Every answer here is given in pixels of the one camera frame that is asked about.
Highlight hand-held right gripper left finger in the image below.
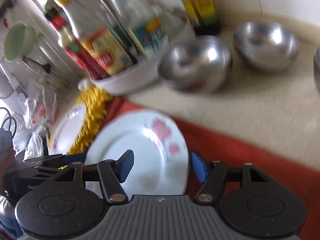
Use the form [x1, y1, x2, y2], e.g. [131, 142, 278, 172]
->
[51, 149, 135, 204]

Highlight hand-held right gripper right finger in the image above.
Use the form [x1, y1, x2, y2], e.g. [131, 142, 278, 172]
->
[191, 152, 271, 204]

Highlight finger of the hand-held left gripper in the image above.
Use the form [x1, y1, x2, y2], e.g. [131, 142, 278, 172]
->
[24, 153, 87, 167]
[6, 164, 73, 180]

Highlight plain white plate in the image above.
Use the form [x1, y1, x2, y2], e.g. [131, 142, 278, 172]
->
[47, 104, 87, 155]

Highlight white plate with pink flowers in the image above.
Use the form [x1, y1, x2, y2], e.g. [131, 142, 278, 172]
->
[84, 109, 190, 196]

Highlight stainless steel bowl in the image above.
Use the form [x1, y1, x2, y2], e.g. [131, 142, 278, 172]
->
[232, 21, 300, 72]
[157, 35, 234, 93]

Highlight red cloth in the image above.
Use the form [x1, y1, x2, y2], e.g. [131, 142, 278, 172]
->
[105, 96, 320, 240]

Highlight yellow chenille cloth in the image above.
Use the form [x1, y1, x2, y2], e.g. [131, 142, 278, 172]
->
[47, 85, 113, 156]

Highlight clear plastic bags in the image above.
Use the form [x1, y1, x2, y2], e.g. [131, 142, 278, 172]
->
[12, 80, 59, 160]

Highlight white plastic basin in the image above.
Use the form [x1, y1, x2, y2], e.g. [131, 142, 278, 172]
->
[77, 17, 197, 97]

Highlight red label sauce bottle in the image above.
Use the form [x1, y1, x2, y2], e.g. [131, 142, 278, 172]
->
[45, 7, 108, 80]

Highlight yellow cap sauce bottle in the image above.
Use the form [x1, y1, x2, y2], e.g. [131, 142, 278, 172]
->
[52, 0, 133, 77]

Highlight clear bottle with green label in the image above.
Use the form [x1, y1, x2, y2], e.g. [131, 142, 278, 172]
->
[85, 0, 171, 58]

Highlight yellow label oil bottle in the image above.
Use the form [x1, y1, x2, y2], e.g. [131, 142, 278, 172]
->
[172, 0, 222, 36]

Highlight black cable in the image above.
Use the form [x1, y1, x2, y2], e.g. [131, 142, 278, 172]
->
[0, 107, 17, 133]

